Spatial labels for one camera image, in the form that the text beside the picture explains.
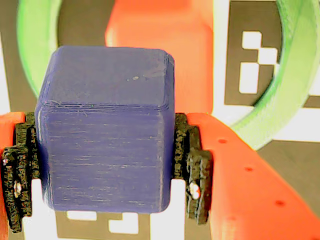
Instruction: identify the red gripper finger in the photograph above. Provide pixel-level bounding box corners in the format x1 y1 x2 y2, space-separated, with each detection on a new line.
173 112 320 240
0 111 41 240

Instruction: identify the blue cube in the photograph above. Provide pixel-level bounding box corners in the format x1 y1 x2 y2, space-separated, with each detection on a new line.
34 45 176 215

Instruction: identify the red cube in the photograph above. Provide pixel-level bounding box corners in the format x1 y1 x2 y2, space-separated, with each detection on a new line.
104 0 215 116

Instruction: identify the black white marker checkerboard mat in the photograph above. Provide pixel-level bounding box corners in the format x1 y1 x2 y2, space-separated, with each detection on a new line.
0 0 320 240

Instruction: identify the green ring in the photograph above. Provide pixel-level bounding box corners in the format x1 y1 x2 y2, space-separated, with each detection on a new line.
16 0 320 151

